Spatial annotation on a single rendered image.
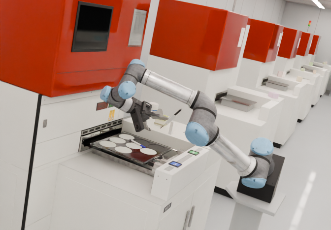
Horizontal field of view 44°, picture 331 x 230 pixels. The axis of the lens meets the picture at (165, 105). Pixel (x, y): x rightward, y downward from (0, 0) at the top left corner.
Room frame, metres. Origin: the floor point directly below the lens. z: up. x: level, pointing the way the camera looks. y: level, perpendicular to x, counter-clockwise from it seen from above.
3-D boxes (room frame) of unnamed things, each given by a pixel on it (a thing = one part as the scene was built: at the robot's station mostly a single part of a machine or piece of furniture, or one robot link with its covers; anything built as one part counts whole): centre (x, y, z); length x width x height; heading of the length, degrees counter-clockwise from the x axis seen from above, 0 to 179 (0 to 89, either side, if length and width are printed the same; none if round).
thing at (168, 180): (2.14, -0.16, 0.89); 0.55 x 0.09 x 0.14; 157
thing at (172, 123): (2.52, -0.05, 1.03); 0.06 x 0.04 x 0.13; 67
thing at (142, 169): (2.21, 0.14, 0.84); 0.50 x 0.02 x 0.03; 67
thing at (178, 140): (2.66, -0.10, 0.89); 0.62 x 0.35 x 0.14; 67
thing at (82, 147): (2.41, 0.34, 0.89); 0.44 x 0.02 x 0.10; 157
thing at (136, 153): (2.34, 0.14, 0.90); 0.34 x 0.34 x 0.01; 67
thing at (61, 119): (2.25, 0.43, 1.02); 0.81 x 0.03 x 0.40; 157
